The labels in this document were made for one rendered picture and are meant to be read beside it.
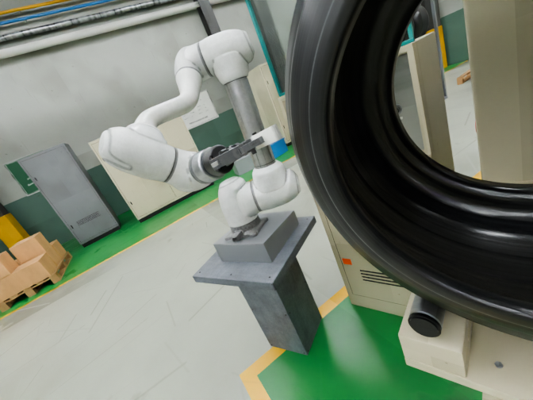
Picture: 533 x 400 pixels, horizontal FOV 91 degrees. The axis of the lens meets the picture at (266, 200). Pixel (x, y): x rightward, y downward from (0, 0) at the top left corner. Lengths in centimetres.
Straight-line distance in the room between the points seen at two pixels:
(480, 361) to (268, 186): 88
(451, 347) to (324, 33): 46
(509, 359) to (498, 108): 44
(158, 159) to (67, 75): 777
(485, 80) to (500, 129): 10
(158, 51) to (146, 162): 799
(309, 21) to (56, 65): 828
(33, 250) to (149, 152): 513
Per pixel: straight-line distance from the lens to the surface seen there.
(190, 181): 75
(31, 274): 544
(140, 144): 71
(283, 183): 117
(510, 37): 67
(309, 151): 36
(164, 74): 850
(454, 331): 54
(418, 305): 50
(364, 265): 150
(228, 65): 114
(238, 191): 120
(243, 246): 122
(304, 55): 33
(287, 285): 141
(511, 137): 71
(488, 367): 59
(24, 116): 844
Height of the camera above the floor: 129
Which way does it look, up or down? 20 degrees down
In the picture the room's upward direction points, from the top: 23 degrees counter-clockwise
